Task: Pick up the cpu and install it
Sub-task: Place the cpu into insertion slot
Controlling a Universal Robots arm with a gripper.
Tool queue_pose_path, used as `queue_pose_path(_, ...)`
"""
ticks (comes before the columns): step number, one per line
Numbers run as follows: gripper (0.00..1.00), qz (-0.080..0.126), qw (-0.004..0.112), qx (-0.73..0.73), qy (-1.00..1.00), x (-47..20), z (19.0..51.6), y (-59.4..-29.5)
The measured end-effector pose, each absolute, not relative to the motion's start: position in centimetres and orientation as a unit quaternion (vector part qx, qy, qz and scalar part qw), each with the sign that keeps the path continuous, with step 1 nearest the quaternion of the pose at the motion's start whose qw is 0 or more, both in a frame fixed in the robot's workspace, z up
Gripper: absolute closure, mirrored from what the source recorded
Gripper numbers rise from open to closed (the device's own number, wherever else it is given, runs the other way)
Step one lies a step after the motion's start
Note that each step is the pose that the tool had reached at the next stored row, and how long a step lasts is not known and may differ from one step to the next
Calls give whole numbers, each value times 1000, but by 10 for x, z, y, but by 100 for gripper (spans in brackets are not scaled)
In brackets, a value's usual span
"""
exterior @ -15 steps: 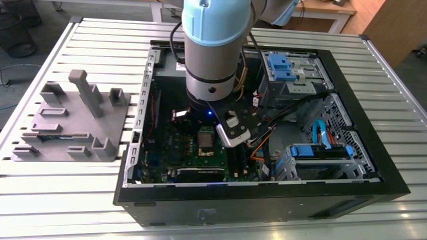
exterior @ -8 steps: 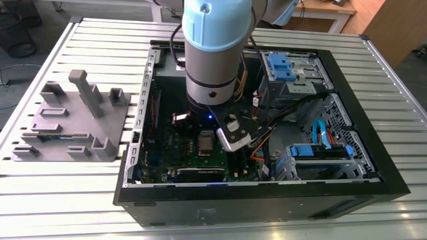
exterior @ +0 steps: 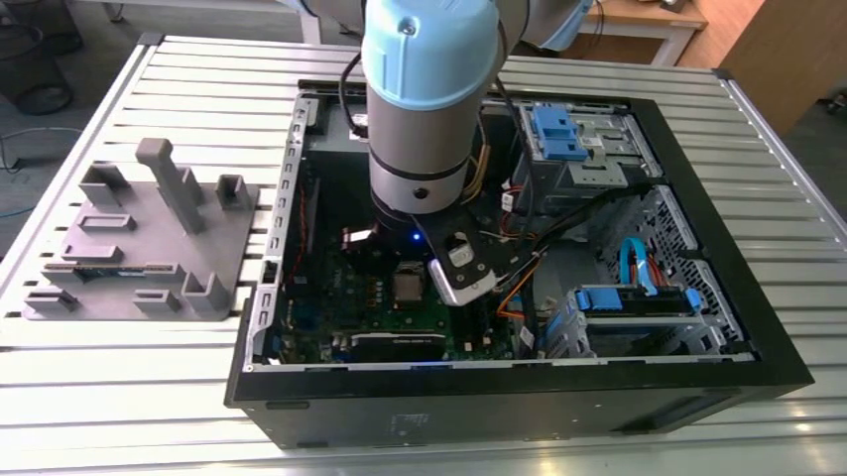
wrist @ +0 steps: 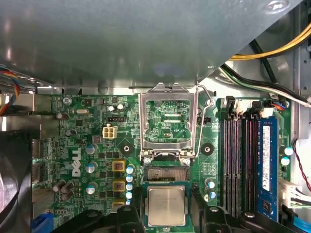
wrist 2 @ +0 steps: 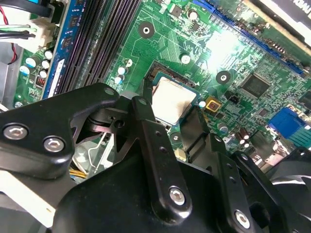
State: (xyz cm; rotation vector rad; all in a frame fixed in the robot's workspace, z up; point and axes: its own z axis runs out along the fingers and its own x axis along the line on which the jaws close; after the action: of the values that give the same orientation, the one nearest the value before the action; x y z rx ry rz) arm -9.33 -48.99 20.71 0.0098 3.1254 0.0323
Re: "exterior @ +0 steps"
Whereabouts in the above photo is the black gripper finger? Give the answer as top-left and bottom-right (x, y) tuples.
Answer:
(340, 225), (380, 255)

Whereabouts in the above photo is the black sleeved cable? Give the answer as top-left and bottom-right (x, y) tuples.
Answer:
(501, 180), (670, 298)

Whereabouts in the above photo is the black camera cable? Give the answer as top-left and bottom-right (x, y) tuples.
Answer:
(336, 49), (373, 146)

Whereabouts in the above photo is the orange flat wire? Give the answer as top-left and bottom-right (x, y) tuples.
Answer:
(493, 275), (535, 321)

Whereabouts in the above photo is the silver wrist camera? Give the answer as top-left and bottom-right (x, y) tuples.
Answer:
(427, 231), (499, 307)

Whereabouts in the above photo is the blue flat wire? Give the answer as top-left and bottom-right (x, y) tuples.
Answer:
(619, 236), (663, 298)

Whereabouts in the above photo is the red black twisted wire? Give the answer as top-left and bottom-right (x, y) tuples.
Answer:
(288, 180), (313, 287)

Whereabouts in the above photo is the wooden desk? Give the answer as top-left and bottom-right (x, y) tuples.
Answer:
(581, 0), (710, 68)

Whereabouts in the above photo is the metal disk bay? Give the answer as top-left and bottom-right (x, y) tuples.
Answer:
(539, 285), (754, 359)

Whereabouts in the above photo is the blue plastic drive latch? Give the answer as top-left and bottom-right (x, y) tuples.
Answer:
(531, 105), (592, 164)

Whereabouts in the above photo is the green motherboard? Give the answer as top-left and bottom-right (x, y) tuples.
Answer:
(263, 230), (524, 363)

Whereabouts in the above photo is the black PC case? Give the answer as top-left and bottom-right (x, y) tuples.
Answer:
(223, 77), (815, 451)

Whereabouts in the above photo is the metal drive cage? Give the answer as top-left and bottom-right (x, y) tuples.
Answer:
(513, 102), (664, 215)

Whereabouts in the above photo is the yellow wire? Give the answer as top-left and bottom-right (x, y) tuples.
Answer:
(460, 141), (492, 205)

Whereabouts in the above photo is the red flat wire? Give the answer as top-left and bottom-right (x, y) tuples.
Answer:
(650, 253), (678, 294)

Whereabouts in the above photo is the black graphics card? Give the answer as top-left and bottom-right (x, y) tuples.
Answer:
(348, 329), (447, 363)

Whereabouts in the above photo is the dark RAM stick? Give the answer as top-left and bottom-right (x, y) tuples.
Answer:
(43, 263), (176, 280)

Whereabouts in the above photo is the grey power supply unit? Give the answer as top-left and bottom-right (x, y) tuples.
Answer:
(304, 102), (376, 224)

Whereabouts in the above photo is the wooden cabinet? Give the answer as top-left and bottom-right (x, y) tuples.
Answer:
(718, 0), (847, 135)

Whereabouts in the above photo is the black empty RAM slot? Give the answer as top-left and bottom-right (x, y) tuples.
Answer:
(453, 304), (472, 351)
(460, 304), (479, 351)

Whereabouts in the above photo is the hard disk in blue carrier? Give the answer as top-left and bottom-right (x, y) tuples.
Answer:
(573, 286), (704, 318)

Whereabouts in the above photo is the grey parts rack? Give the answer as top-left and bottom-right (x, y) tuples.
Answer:
(23, 137), (256, 322)

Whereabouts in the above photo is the CPU with silver top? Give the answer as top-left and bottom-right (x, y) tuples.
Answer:
(392, 274), (425, 302)

